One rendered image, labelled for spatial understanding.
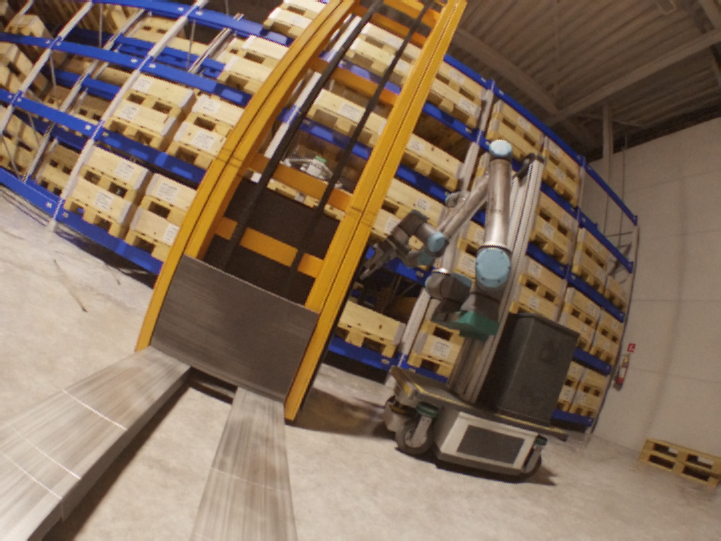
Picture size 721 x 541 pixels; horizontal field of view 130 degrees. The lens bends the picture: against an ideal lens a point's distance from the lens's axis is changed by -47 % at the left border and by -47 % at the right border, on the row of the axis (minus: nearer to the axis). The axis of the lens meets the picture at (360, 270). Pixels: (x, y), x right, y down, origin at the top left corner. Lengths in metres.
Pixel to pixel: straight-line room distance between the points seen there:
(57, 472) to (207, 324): 0.83
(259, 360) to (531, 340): 1.23
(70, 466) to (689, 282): 6.37
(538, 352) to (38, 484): 1.77
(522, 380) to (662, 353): 4.43
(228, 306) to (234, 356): 0.19
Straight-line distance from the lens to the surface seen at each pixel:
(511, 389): 1.61
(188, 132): 3.19
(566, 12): 8.18
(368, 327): 2.86
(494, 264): 1.31
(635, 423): 5.81
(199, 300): 1.23
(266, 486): 0.75
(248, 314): 1.20
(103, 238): 3.31
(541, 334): 1.66
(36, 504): 0.56
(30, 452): 0.64
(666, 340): 5.90
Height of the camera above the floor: 0.52
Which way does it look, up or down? 8 degrees up
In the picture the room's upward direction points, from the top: 22 degrees clockwise
